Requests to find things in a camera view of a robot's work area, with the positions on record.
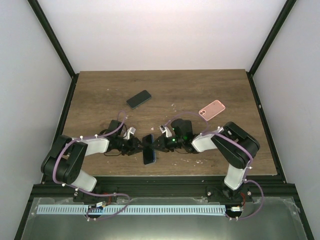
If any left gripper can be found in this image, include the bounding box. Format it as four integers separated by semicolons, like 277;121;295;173
115;136;147;156

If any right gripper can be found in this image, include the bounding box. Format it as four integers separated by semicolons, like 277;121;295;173
150;134;184;153

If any blue-edged dark phone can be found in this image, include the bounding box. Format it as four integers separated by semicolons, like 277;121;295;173
126;90;152;109
142;134;156;165

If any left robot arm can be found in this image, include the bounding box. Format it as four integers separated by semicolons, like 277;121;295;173
40;120;143;202

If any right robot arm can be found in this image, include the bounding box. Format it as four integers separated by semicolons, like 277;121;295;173
144;118;261;202

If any pink phone case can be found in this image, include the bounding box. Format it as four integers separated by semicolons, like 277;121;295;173
198;99;226;122

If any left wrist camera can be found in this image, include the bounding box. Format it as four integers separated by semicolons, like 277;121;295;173
123;127;136;141

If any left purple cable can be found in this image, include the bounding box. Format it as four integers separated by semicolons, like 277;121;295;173
51;110;131;222

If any purple cable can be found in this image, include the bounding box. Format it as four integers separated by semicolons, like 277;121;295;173
51;110;131;222
162;112;265;221

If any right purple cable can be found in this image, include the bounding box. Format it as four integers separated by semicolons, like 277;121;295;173
162;112;265;221

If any black aluminium frame rail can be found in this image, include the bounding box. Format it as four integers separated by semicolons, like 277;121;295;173
32;176;296;201

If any white slotted cable duct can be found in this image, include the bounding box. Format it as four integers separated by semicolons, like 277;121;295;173
36;204;226;216

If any left black frame post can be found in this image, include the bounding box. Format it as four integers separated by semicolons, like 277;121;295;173
26;0;77;78

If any black frame post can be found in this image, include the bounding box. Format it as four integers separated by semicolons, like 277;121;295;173
26;0;77;78
248;0;298;76

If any right black frame post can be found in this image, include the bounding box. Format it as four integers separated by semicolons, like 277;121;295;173
248;0;298;76

